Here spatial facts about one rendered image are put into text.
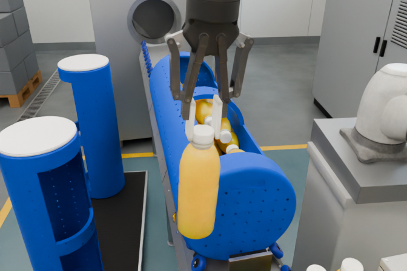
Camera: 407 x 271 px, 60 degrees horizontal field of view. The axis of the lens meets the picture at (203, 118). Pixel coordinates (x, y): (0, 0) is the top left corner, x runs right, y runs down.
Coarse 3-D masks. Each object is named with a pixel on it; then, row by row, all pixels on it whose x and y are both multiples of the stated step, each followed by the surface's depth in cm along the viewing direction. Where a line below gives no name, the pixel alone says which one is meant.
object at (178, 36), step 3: (180, 30) 51; (174, 33) 51; (177, 33) 50; (180, 33) 50; (165, 36) 51; (168, 36) 50; (171, 36) 50; (174, 36) 50; (177, 36) 50; (180, 36) 50; (183, 36) 50; (165, 39) 50; (174, 39) 50; (177, 39) 50; (180, 39) 51; (177, 42) 51; (180, 42) 51; (177, 45) 50; (180, 45) 50
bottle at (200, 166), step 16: (192, 144) 59; (208, 144) 59; (192, 160) 59; (208, 160) 59; (192, 176) 59; (208, 176) 60; (192, 192) 61; (208, 192) 61; (192, 208) 62; (208, 208) 63; (192, 224) 64; (208, 224) 65
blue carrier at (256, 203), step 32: (160, 64) 147; (160, 96) 126; (160, 128) 115; (224, 160) 80; (256, 160) 80; (224, 192) 78; (256, 192) 80; (288, 192) 82; (224, 224) 83; (256, 224) 85; (288, 224) 87; (224, 256) 88
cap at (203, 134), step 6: (198, 126) 60; (204, 126) 60; (210, 126) 60; (198, 132) 58; (204, 132) 58; (210, 132) 58; (198, 138) 58; (204, 138) 58; (210, 138) 58; (204, 144) 58
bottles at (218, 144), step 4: (232, 128) 125; (232, 132) 120; (232, 136) 118; (236, 136) 120; (216, 140) 123; (232, 140) 117; (236, 140) 118; (216, 144) 124; (220, 144) 119; (224, 144) 117; (228, 144) 117; (232, 144) 117; (236, 144) 117; (216, 148) 121; (220, 148) 120; (224, 148) 118; (220, 152) 121
